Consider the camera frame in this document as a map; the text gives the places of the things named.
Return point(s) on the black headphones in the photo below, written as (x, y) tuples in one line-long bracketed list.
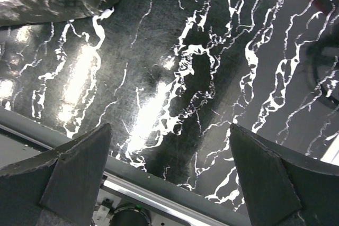
[(323, 71)]

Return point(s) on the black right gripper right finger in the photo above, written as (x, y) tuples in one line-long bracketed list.
[(281, 186)]

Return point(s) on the aluminium rail frame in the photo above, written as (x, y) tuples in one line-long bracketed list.
[(137, 187)]

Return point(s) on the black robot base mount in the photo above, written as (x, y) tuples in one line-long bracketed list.
[(124, 214)]

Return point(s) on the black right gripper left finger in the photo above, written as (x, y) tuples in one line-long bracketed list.
[(59, 186)]

